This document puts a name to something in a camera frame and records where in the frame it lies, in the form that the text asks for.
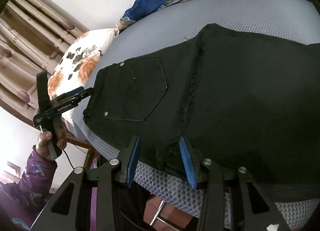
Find brown patterned curtain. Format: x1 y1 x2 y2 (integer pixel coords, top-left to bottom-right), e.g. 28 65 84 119
1 0 82 125

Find white floral pillow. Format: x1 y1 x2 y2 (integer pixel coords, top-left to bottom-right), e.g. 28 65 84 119
47 27 119 127

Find person left hand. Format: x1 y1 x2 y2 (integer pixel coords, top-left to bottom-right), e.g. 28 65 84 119
35 121 67 161

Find black pants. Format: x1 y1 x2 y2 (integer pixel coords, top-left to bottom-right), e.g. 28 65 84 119
83 24 319 202

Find grey mesh mattress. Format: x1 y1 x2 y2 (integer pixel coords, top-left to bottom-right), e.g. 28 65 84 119
74 0 319 230

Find purple jacket sleeve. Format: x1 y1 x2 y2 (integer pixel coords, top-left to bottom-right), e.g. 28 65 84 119
1 146 57 230

